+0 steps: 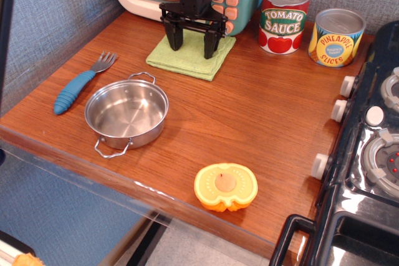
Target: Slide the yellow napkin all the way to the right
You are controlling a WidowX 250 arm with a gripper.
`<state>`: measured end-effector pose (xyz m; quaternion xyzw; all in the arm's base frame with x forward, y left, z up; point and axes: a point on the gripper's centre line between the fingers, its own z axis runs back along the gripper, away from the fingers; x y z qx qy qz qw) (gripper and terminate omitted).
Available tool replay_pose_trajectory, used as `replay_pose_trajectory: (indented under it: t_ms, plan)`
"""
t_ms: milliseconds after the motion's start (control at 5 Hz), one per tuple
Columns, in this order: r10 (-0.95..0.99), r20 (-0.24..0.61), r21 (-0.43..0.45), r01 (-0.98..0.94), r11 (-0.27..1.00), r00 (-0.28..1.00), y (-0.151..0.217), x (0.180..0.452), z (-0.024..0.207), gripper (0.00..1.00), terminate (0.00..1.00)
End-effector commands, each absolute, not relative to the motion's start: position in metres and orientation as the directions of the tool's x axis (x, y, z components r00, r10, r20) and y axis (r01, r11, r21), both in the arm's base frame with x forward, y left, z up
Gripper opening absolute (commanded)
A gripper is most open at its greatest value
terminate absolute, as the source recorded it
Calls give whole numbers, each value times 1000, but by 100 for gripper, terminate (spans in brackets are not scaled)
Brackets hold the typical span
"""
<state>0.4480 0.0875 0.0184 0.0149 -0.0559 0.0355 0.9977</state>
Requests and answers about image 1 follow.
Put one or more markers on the tomato sauce can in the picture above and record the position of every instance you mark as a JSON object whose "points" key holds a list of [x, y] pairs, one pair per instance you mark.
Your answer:
{"points": [[281, 25]]}

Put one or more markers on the stainless steel pan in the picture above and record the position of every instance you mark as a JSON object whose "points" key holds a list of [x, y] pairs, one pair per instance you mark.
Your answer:
{"points": [[127, 114]]}

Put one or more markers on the white stove knob lower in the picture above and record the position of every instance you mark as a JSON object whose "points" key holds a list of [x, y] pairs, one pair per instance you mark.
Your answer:
{"points": [[319, 165]]}

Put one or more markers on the white stove knob middle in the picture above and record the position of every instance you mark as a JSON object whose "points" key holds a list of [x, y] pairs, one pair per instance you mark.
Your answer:
{"points": [[338, 110]]}

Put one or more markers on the yellow orange toy pumpkin half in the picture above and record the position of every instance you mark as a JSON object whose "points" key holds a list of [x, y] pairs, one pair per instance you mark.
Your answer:
{"points": [[225, 186]]}

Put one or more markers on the black toy stove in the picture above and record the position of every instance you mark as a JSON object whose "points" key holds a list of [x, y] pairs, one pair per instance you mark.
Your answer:
{"points": [[357, 206]]}

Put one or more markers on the blue handled fork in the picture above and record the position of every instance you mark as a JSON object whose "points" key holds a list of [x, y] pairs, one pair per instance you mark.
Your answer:
{"points": [[70, 92]]}

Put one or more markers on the white stove knob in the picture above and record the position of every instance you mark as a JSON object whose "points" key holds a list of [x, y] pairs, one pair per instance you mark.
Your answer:
{"points": [[347, 86], [319, 165], [338, 110]]}

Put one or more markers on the orange fuzzy object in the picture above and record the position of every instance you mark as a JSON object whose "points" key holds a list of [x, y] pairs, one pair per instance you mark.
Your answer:
{"points": [[27, 260]]}

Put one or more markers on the green cloth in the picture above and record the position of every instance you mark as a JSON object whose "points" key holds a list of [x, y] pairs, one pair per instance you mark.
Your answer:
{"points": [[189, 58]]}

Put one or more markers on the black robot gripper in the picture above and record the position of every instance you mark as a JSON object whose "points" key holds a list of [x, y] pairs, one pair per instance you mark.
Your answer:
{"points": [[197, 16]]}

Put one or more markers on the pineapple slices can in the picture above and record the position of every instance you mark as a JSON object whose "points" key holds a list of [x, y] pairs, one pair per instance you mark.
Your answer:
{"points": [[336, 37]]}

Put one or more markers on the white stove knob upper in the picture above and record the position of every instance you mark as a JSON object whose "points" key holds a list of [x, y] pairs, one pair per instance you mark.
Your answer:
{"points": [[347, 86]]}

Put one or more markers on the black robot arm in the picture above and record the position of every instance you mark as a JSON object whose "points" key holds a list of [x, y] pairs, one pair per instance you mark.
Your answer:
{"points": [[197, 16]]}

